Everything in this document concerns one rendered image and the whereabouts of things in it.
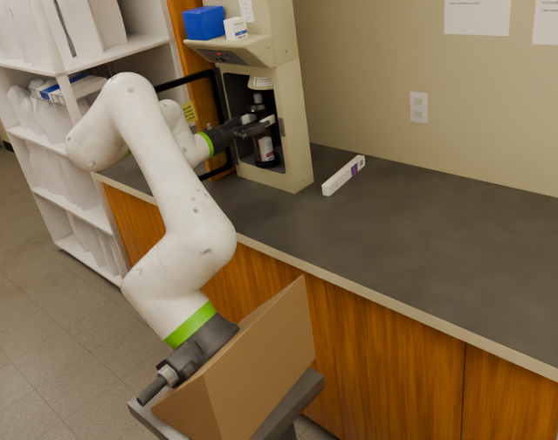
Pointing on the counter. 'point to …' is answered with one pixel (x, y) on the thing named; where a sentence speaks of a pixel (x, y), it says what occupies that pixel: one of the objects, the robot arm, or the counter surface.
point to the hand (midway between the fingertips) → (260, 118)
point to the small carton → (236, 29)
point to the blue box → (204, 23)
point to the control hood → (265, 58)
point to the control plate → (222, 56)
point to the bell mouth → (259, 83)
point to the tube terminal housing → (299, 178)
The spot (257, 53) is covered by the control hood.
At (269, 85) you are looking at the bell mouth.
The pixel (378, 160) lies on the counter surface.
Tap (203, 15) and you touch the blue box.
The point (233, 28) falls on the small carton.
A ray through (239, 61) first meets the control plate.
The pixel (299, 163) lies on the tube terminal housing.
